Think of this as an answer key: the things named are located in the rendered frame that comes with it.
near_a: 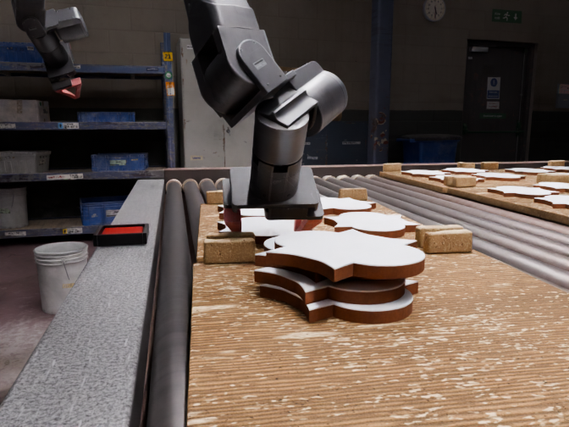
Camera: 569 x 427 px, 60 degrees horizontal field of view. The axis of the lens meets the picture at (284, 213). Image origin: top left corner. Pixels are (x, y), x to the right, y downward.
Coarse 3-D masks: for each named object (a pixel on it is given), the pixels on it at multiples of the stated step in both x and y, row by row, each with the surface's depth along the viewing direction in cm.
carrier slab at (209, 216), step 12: (204, 204) 97; (216, 204) 97; (204, 216) 85; (216, 216) 85; (324, 216) 85; (336, 216) 85; (204, 228) 75; (216, 228) 75; (312, 228) 75; (324, 228) 75
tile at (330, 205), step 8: (328, 200) 95; (336, 200) 95; (344, 200) 95; (352, 200) 95; (328, 208) 86; (336, 208) 86; (344, 208) 86; (352, 208) 85; (360, 208) 86; (368, 208) 87
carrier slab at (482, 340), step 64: (448, 256) 59; (192, 320) 40; (256, 320) 40; (320, 320) 40; (448, 320) 40; (512, 320) 40; (192, 384) 30; (256, 384) 30; (320, 384) 30; (384, 384) 30; (448, 384) 30; (512, 384) 30
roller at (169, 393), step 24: (168, 192) 129; (168, 216) 95; (168, 240) 75; (168, 264) 62; (168, 288) 53; (168, 312) 46; (168, 336) 41; (168, 360) 37; (168, 384) 34; (168, 408) 31
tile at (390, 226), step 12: (348, 216) 78; (360, 216) 78; (372, 216) 78; (384, 216) 78; (396, 216) 78; (336, 228) 71; (348, 228) 71; (360, 228) 70; (372, 228) 70; (384, 228) 70; (396, 228) 70; (408, 228) 72
